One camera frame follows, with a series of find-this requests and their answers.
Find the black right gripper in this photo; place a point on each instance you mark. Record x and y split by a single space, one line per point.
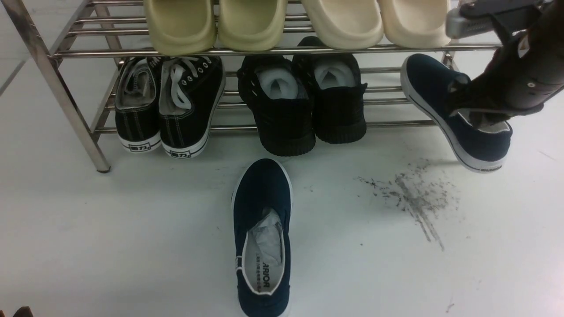
524 73

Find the navy slip-on shoe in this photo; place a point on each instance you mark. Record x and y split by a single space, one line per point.
261 204
426 83

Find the stainless steel shoe rack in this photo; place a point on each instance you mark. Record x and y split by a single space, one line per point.
96 12

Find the right cream slipper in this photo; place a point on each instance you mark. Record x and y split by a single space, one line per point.
418 24

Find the cream slipper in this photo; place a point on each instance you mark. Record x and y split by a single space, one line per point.
346 24
418 24

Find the right black knit shoe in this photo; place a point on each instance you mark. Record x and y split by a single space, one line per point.
333 83

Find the black knit shoe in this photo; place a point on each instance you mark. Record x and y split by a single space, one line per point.
279 104
333 83

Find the left cream slipper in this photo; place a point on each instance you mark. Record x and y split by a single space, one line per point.
346 24

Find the left black knit shoe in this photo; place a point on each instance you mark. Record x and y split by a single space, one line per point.
279 104

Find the right olive green slipper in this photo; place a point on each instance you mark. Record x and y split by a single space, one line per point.
251 25

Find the olive green slipper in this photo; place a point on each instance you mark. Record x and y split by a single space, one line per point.
181 27
251 25

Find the right black canvas sneaker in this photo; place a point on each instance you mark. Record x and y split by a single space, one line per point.
191 88

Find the black canvas sneaker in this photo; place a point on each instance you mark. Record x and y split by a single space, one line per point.
191 88
137 104

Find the left olive green slipper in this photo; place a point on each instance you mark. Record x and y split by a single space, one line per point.
181 27

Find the left black canvas sneaker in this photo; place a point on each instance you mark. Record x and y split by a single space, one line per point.
137 104

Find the dark object bottom left corner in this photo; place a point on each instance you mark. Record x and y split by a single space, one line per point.
24 311

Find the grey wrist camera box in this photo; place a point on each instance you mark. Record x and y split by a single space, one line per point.
480 20

